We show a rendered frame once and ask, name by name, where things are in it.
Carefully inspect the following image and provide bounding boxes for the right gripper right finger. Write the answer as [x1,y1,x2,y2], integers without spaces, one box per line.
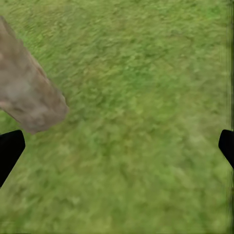
[218,130,234,169]

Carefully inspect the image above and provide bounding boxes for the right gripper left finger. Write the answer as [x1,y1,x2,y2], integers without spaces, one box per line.
[0,130,25,188]

